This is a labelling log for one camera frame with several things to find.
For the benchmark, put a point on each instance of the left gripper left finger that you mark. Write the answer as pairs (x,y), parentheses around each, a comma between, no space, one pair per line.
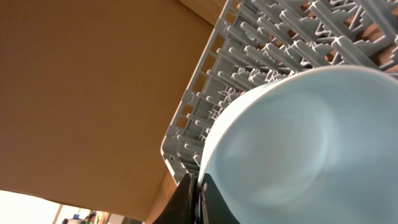
(181,207)

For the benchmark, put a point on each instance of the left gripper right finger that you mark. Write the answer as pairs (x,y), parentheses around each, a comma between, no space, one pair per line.
(213,208)

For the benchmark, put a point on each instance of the light blue bowl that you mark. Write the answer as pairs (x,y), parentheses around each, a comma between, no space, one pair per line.
(317,147)

